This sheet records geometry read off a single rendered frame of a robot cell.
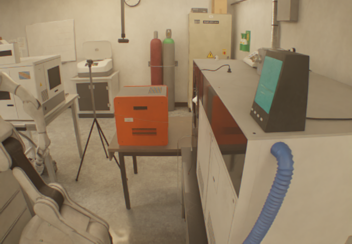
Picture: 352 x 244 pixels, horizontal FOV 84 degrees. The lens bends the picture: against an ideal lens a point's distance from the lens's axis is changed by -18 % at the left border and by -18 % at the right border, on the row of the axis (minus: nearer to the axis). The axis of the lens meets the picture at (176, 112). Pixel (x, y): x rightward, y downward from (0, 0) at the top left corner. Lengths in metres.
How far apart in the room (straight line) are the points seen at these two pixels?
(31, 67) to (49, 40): 3.32
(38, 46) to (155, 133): 4.19
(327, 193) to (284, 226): 0.15
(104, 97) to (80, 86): 0.50
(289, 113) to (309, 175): 0.17
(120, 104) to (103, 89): 2.58
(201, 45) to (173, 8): 0.95
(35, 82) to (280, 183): 2.02
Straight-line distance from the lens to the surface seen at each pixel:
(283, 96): 0.50
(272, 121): 0.50
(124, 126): 1.94
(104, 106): 4.54
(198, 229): 1.21
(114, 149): 1.98
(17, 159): 1.55
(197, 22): 4.47
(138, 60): 4.90
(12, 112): 2.43
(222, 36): 4.55
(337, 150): 0.61
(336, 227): 0.83
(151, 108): 1.85
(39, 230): 2.00
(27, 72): 2.21
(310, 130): 0.57
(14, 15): 5.96
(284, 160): 0.47
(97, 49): 4.93
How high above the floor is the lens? 1.64
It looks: 20 degrees down
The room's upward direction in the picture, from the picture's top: straight up
